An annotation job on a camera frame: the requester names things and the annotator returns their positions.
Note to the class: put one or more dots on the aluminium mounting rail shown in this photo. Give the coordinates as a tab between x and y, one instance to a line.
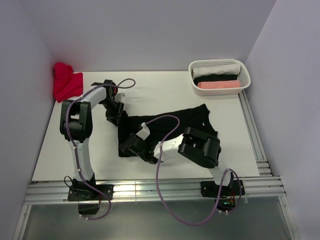
56	192

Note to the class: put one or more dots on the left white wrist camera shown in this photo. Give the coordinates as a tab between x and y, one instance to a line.
120	97

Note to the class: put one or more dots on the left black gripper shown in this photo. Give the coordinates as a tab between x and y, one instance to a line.
113	117

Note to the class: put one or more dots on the red t-shirt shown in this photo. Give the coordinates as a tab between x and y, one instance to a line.
66	83

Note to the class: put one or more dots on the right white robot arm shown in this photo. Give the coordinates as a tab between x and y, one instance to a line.
199	147

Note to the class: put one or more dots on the black t-shirt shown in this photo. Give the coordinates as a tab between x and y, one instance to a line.
214	78
161	124

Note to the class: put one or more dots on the rolled black t-shirt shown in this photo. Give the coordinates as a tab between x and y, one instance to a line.
214	78

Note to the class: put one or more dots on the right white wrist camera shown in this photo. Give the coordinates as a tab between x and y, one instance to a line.
144	131

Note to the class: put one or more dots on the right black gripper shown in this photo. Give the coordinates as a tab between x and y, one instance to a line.
123	148

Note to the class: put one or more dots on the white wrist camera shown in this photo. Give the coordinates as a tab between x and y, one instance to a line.
120	97
144	131

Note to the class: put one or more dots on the rolled pink t-shirt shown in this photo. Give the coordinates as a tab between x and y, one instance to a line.
219	84

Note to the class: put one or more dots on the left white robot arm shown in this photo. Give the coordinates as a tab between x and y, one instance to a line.
76	125

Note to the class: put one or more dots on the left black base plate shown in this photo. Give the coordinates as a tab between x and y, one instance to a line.
89	201

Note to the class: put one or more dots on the rolled white t-shirt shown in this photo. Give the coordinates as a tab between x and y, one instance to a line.
230	69

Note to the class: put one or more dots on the white plastic basket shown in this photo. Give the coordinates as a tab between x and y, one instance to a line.
243	76

